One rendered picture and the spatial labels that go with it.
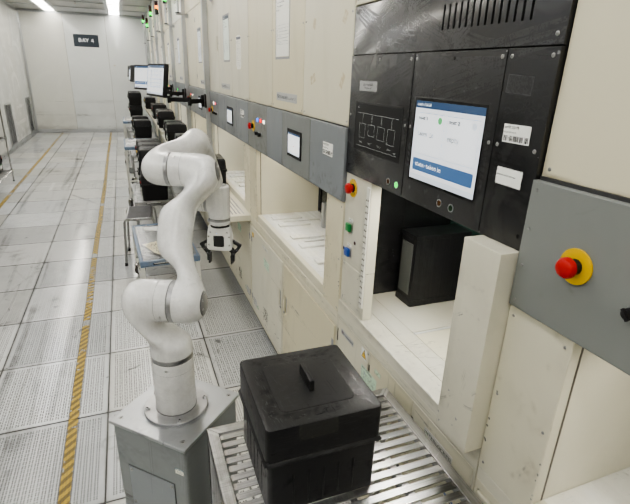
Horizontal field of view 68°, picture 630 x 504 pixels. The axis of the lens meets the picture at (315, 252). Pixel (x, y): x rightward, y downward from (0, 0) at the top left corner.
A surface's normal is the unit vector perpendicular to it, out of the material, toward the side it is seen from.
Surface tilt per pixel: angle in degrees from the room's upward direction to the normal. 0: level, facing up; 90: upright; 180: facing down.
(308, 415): 0
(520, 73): 90
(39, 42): 90
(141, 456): 90
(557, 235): 90
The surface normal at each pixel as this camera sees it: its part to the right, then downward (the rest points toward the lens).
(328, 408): 0.04, -0.93
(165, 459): -0.40, 0.32
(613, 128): -0.93, 0.10
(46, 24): 0.36, 0.34
